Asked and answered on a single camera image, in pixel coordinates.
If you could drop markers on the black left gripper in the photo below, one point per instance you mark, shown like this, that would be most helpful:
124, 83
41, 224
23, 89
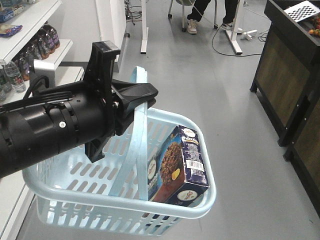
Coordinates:
90, 111

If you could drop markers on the light blue plastic basket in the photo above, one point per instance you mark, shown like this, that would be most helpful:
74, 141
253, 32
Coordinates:
110, 194

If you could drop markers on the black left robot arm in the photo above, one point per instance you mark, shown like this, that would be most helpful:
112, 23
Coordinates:
24, 132

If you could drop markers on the white desk leg left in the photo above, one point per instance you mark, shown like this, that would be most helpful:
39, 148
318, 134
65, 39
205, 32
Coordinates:
145, 29

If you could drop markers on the white desk leg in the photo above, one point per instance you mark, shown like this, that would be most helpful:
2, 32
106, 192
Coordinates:
145, 29
233, 35

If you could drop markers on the blue chocolate cookie box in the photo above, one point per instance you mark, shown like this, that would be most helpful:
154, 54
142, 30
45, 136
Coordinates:
176, 172

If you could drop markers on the white desk leg right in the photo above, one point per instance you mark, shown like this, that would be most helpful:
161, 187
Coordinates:
233, 35

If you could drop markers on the seated person legs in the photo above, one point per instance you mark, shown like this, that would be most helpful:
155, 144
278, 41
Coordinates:
199, 8

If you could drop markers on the wooden black-framed display stand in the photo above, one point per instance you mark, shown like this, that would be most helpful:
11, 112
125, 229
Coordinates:
288, 69

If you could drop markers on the checkerboard calibration board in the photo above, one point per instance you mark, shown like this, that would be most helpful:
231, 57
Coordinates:
302, 11

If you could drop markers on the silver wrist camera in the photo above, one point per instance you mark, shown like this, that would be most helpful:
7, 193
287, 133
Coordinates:
41, 67

